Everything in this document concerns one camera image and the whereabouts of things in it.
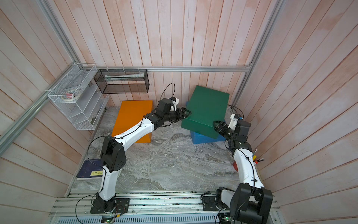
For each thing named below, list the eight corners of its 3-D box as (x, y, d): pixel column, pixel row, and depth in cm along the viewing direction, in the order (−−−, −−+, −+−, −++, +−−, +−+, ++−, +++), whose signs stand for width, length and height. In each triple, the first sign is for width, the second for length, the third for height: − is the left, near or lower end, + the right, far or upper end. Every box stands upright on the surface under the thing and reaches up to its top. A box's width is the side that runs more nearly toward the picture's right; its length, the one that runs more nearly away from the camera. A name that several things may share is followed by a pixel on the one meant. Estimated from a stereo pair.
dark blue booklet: (78, 178, 85) (75, 177, 83) (86, 160, 92) (84, 158, 90) (101, 178, 85) (99, 177, 83) (107, 160, 92) (106, 158, 90)
